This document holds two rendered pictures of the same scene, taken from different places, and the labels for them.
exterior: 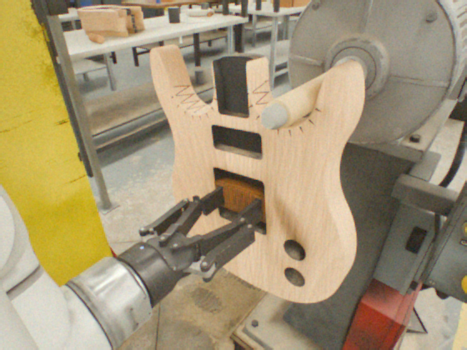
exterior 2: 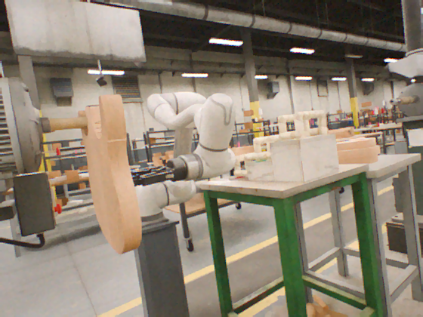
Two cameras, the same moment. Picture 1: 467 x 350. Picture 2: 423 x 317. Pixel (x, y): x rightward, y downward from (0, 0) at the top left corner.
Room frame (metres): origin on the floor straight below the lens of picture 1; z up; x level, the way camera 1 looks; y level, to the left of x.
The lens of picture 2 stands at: (1.04, 0.48, 1.13)
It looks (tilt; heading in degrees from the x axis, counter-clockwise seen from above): 3 degrees down; 198
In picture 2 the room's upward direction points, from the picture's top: 8 degrees counter-clockwise
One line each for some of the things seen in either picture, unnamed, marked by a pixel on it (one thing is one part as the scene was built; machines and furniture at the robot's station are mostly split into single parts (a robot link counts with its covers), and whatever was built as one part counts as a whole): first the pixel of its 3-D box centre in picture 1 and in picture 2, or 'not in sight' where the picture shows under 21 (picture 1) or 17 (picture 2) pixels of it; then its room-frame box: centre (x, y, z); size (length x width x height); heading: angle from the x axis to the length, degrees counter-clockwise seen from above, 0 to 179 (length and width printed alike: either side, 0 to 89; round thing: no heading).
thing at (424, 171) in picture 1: (422, 171); not in sight; (0.55, -0.39, 1.02); 0.13 x 0.04 x 0.04; 141
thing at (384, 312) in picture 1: (385, 308); not in sight; (0.58, -0.47, 0.49); 0.25 x 0.12 x 0.37; 141
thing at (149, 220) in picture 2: not in sight; (148, 218); (-0.40, -0.44, 0.73); 0.22 x 0.18 x 0.06; 134
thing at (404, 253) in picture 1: (432, 195); not in sight; (0.58, -0.46, 0.93); 0.15 x 0.10 x 0.55; 141
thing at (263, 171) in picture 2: not in sight; (278, 167); (-0.29, 0.40, 0.98); 0.27 x 0.16 x 0.09; 145
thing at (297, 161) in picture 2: not in sight; (305, 157); (-0.20, 0.52, 1.02); 0.27 x 0.15 x 0.17; 145
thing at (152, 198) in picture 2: not in sight; (149, 195); (-0.42, -0.42, 0.87); 0.18 x 0.16 x 0.22; 135
